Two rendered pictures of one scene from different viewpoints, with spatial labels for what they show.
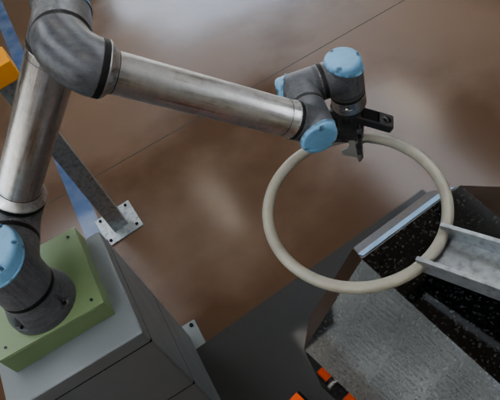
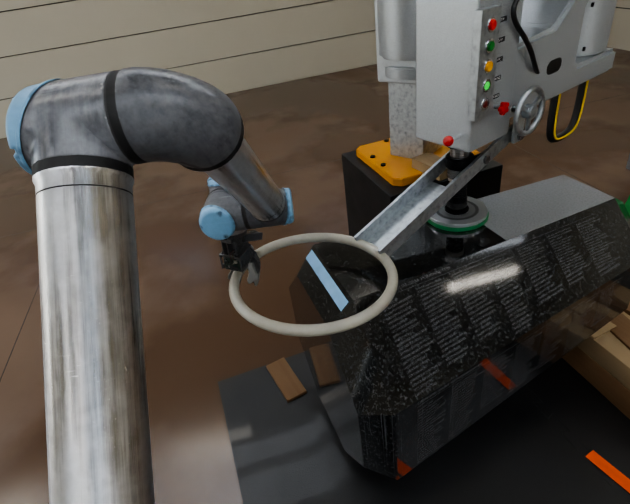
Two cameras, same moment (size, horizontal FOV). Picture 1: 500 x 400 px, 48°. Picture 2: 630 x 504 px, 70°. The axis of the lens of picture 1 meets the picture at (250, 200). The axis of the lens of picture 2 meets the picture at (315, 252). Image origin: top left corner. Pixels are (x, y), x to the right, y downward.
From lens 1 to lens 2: 1.23 m
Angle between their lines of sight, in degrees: 64
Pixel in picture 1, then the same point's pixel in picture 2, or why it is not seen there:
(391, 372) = (442, 330)
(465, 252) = (380, 235)
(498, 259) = (393, 220)
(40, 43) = (162, 84)
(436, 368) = (450, 290)
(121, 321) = not seen: outside the picture
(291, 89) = (227, 203)
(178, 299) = not seen: outside the picture
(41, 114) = (134, 279)
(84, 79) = (233, 112)
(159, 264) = not seen: outside the picture
